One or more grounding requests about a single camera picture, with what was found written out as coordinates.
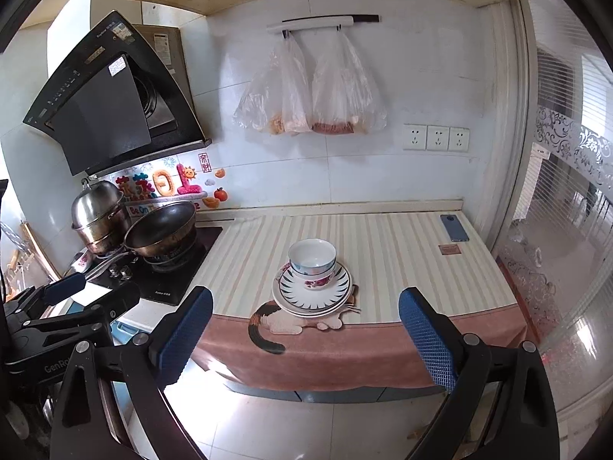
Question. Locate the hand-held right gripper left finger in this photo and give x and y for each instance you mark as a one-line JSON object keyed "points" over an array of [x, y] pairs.
{"points": [[184, 333]]}

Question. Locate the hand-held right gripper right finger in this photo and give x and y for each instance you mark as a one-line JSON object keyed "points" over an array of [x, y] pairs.
{"points": [[428, 340]]}

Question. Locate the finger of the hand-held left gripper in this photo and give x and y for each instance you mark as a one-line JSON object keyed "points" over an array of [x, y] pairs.
{"points": [[62, 287], [117, 299]]}

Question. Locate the blue striped white plate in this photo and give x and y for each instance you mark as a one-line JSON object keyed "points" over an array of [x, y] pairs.
{"points": [[292, 292]]}

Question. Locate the red floral white bowl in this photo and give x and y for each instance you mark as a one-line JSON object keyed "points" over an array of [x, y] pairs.
{"points": [[313, 281]]}

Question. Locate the polka dot white bowl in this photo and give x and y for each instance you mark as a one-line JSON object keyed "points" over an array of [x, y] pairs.
{"points": [[311, 255]]}

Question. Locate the wooden board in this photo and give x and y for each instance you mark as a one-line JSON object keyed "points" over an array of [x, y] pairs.
{"points": [[40, 249]]}

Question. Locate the black gas stove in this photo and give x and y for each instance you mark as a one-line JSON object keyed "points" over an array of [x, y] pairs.
{"points": [[177, 282]]}

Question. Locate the striped cat print table mat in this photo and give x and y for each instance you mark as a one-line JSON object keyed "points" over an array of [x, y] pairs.
{"points": [[392, 268]]}

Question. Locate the dark frying pan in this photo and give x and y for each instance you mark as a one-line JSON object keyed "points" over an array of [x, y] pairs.
{"points": [[160, 227]]}

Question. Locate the stainless steel steamer pot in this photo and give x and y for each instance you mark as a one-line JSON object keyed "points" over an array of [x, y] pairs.
{"points": [[100, 211]]}

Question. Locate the small brown card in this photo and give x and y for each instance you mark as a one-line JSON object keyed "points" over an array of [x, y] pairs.
{"points": [[449, 249]]}

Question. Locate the grey smartphone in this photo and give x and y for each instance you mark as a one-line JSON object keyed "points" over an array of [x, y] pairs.
{"points": [[455, 227]]}

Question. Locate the black range hood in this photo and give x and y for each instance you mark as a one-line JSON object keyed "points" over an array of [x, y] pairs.
{"points": [[96, 105]]}

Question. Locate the patterned glass sliding door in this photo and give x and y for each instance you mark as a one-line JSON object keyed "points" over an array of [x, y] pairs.
{"points": [[565, 201]]}

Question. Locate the clear plastic bag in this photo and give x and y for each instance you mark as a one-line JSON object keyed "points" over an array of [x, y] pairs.
{"points": [[345, 91], [275, 96]]}

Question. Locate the pink lettering wall sticker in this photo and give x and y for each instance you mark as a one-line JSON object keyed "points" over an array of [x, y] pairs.
{"points": [[160, 187]]}

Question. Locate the gold ingot wall sticker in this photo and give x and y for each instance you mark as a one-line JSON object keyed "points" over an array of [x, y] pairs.
{"points": [[210, 202]]}

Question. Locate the tomato wall sticker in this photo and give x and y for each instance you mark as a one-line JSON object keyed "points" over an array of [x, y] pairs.
{"points": [[220, 194]]}

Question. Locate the red square wall sticker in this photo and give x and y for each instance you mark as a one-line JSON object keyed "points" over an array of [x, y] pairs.
{"points": [[204, 162]]}

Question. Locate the white wall socket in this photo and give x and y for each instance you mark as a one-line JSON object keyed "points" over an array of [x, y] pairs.
{"points": [[415, 137], [437, 138], [459, 139]]}

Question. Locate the white wall hook rail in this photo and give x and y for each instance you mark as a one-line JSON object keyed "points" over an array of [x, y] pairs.
{"points": [[316, 24]]}

